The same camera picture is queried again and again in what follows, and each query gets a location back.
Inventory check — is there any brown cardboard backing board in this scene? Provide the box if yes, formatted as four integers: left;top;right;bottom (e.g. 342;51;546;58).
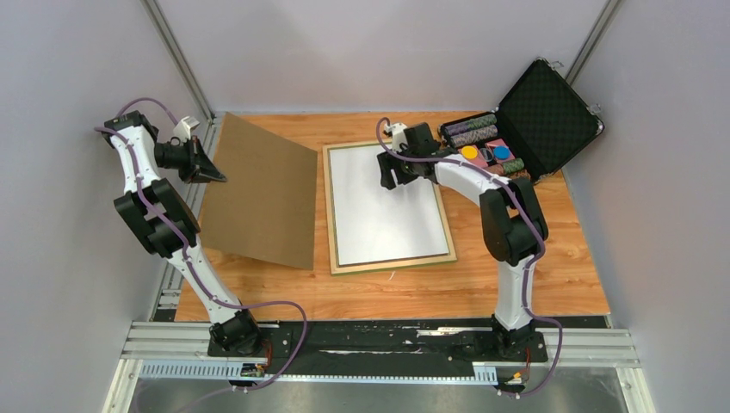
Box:
201;114;318;269

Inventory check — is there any black mounting base rail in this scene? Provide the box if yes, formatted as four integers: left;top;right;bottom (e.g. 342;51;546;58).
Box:
121;317;640;385

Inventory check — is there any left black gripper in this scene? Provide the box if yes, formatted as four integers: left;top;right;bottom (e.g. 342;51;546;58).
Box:
152;137;226;185

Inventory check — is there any clear dealer button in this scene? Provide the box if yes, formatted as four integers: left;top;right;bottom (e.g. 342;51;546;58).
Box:
479;147;494;163

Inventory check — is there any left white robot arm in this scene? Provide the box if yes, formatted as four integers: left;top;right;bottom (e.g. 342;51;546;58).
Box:
98;111;264;356

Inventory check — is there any forest photo print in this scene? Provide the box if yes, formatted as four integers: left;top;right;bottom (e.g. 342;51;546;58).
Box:
329;145;452;268

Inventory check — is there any green poker chip row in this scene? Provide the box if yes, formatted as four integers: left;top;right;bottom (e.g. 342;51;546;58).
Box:
500;158;525;176

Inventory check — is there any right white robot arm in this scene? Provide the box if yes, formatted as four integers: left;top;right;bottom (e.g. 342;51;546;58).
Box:
375;117;548;360

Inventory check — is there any red playing card deck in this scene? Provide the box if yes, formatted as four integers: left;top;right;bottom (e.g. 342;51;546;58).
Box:
460;147;489;169

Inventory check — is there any blue yellow chip row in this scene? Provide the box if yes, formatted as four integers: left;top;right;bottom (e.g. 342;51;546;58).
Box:
451;125;498;149

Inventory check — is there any blue dealer button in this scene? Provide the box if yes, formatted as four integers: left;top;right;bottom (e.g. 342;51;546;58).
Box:
492;145;512;161

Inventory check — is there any yellow dealer button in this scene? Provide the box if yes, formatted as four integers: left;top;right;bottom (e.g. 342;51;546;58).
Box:
461;145;479;159

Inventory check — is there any top blue green chip row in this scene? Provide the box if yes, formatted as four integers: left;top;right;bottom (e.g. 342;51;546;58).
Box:
444;114;497;136

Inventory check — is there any black poker chip case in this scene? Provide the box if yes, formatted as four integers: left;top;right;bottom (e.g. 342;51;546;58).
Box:
438;59;604;182

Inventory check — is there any wooden picture frame green trim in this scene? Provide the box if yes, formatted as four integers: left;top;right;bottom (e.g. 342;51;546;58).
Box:
322;140;459;277

